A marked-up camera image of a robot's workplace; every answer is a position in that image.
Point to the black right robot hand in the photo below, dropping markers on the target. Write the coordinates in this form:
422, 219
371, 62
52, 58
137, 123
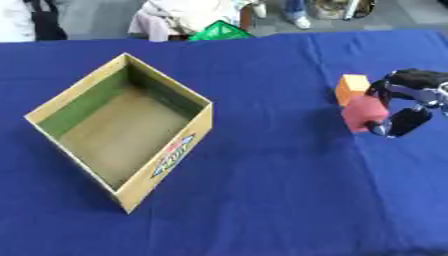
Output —
415, 80

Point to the red block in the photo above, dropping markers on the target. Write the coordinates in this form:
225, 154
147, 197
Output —
363, 112

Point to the tan cardboard box green inside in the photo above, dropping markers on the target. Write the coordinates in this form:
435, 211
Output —
125, 130

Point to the orange block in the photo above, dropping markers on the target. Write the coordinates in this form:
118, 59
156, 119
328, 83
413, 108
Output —
351, 87

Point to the tan bag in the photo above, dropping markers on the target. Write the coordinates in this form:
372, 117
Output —
343, 8

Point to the person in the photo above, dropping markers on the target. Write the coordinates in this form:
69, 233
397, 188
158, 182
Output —
185, 16
16, 20
297, 13

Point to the green plastic crate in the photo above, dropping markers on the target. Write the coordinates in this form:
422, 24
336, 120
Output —
220, 32

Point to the black bag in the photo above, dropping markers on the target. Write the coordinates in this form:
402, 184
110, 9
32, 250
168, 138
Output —
45, 20

